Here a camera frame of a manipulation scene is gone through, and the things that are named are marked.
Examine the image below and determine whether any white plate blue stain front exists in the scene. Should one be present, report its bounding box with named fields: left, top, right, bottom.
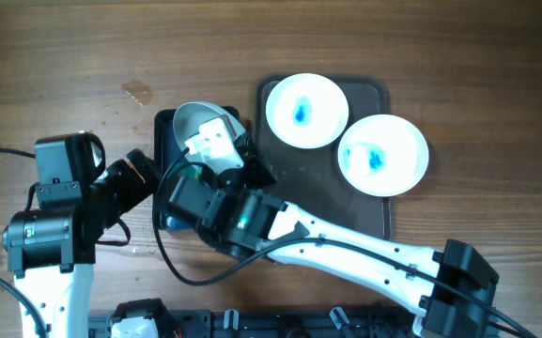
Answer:
left=172, top=101, right=246, bottom=162

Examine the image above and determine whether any white plate blue stain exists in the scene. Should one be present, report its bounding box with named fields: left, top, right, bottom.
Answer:
left=265, top=73, right=349, bottom=149
left=172, top=101, right=246, bottom=162
left=337, top=115, right=429, bottom=197

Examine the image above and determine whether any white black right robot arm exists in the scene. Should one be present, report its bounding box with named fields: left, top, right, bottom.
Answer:
left=156, top=163, right=499, bottom=337

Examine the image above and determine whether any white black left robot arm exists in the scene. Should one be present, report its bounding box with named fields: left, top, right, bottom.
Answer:
left=2, top=132, right=160, bottom=337

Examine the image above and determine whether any black water basin tray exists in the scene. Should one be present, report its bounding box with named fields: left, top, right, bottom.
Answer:
left=153, top=107, right=239, bottom=231

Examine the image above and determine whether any dark brown serving tray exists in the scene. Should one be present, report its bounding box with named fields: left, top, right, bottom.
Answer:
left=254, top=73, right=392, bottom=240

